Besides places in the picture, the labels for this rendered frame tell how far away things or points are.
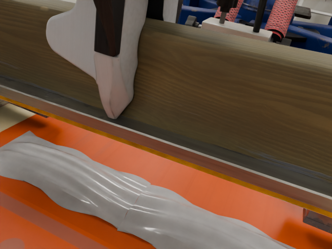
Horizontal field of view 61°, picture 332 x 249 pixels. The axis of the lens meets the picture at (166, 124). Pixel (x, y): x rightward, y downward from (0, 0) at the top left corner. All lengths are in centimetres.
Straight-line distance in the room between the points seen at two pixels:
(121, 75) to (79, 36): 4
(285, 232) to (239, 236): 5
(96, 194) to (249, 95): 19
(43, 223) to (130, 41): 19
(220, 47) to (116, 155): 23
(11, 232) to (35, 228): 2
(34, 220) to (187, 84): 20
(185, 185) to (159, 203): 5
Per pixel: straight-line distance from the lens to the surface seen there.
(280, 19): 73
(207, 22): 55
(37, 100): 23
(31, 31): 23
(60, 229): 29
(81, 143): 38
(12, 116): 45
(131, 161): 35
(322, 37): 100
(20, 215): 31
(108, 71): 16
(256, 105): 17
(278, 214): 35
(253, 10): 103
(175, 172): 35
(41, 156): 36
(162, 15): 20
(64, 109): 22
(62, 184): 32
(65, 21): 19
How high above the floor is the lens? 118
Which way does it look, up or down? 32 degrees down
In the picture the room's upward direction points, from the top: 10 degrees clockwise
